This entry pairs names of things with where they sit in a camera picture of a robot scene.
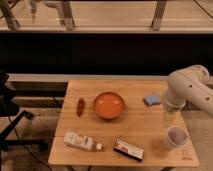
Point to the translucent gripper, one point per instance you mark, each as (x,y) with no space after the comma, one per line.
(170,118)

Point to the white plastic bottle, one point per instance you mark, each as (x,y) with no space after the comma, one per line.
(80,141)

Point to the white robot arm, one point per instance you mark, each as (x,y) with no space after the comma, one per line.
(187,84)

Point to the white paper cup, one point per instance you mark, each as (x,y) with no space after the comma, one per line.
(175,137)

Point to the blue sponge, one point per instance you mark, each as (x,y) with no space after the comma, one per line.
(152,100)

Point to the black red white box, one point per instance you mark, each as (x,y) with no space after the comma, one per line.
(128,150)

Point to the orange bowl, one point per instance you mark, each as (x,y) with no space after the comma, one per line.
(108,105)

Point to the wooden table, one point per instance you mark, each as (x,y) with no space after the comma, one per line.
(139,125)

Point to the red brown small object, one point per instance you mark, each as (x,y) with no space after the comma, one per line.
(80,106)

